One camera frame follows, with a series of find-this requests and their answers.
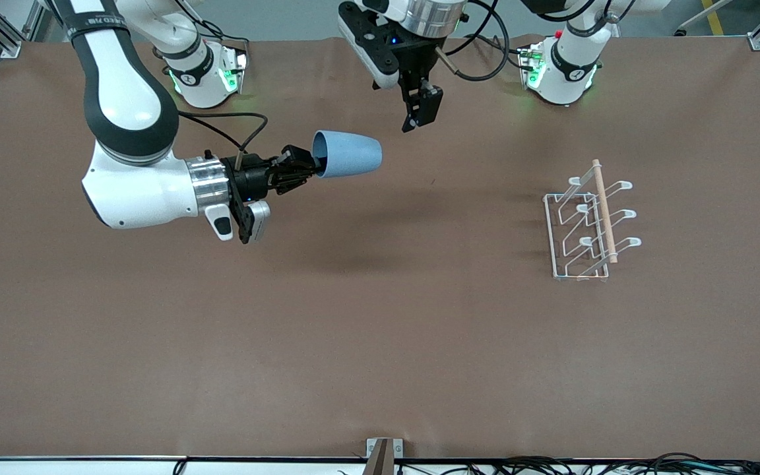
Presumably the light blue plastic cup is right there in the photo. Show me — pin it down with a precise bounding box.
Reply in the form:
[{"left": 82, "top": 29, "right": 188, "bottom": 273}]
[{"left": 312, "top": 130, "right": 384, "bottom": 179}]

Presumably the brown table cover sheet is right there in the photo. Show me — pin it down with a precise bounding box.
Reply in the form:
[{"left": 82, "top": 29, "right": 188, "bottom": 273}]
[{"left": 0, "top": 34, "right": 760, "bottom": 461}]

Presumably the grey metal tube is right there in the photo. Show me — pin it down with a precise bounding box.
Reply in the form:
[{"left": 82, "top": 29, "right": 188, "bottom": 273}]
[{"left": 675, "top": 0, "right": 734, "bottom": 38}]

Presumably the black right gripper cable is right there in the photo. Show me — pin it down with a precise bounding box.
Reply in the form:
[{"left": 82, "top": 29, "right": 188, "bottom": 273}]
[{"left": 177, "top": 110, "right": 270, "bottom": 174}]

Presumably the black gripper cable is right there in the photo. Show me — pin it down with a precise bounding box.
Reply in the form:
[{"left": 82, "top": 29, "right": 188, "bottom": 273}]
[
  {"left": 177, "top": 110, "right": 270, "bottom": 174},
  {"left": 435, "top": 0, "right": 511, "bottom": 84}
]

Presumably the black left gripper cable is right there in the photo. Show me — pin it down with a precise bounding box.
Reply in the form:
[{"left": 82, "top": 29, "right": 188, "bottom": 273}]
[{"left": 435, "top": 0, "right": 511, "bottom": 84}]

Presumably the black left arm base cable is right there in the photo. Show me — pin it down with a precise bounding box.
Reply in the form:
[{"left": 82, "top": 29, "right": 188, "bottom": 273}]
[{"left": 479, "top": 32, "right": 534, "bottom": 71}]

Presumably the black arm base cable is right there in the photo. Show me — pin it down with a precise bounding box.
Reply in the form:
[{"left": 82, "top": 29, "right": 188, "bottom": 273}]
[
  {"left": 479, "top": 32, "right": 534, "bottom": 71},
  {"left": 192, "top": 20, "right": 251, "bottom": 60}
]

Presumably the black right arm base cable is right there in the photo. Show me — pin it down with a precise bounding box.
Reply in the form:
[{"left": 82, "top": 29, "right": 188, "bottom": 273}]
[{"left": 192, "top": 20, "right": 251, "bottom": 60}]

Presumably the white wire cup rack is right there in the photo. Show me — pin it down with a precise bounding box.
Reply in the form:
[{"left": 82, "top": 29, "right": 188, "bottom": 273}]
[{"left": 543, "top": 159, "right": 643, "bottom": 283}]

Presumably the grey metal bracket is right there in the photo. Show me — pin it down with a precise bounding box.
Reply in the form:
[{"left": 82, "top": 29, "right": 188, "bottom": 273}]
[{"left": 365, "top": 437, "right": 405, "bottom": 460}]

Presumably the brown camera post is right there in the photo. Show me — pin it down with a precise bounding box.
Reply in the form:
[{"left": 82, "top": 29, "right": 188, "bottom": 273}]
[{"left": 362, "top": 439, "right": 395, "bottom": 475}]

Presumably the tangled black cable bundle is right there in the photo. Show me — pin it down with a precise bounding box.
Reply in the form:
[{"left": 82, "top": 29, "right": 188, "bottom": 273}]
[{"left": 337, "top": 452, "right": 760, "bottom": 475}]

